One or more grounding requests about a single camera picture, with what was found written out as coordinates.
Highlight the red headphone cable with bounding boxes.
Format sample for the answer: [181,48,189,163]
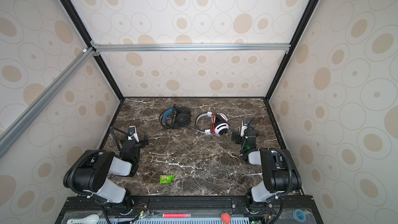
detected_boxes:
[210,113,229,134]

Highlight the black blue headphones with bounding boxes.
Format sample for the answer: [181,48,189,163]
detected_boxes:
[159,104,192,130]

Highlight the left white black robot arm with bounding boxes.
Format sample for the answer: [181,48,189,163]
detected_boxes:
[63,125,149,209]

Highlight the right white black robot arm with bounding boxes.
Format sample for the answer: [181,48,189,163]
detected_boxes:
[232,126,302,203]

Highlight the green snack packet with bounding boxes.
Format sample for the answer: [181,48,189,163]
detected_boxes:
[160,175,175,184]

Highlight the white plastic object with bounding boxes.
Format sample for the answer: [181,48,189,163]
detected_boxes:
[67,214,100,224]

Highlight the red round object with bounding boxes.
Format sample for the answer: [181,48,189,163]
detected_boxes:
[220,213,231,224]

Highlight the pink marker pen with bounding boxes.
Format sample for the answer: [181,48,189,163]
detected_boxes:
[163,213,191,218]

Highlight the blue tape roll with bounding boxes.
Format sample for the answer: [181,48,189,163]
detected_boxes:
[292,209,306,223]

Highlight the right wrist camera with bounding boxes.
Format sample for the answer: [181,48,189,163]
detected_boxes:
[240,120,249,137]

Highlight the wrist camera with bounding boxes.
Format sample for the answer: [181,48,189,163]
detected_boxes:
[240,120,249,137]
[127,125,140,144]

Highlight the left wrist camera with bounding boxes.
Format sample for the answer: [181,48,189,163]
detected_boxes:
[127,125,140,144]

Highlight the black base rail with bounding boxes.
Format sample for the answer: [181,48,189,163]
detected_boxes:
[56,196,323,224]

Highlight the back aluminium rail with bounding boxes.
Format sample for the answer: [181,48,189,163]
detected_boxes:
[93,43,291,52]

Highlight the aluminium rail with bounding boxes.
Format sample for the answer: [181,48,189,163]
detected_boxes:
[93,43,291,52]
[1,47,94,157]

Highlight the left aluminium rail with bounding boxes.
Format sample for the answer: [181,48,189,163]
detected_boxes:
[1,47,94,157]

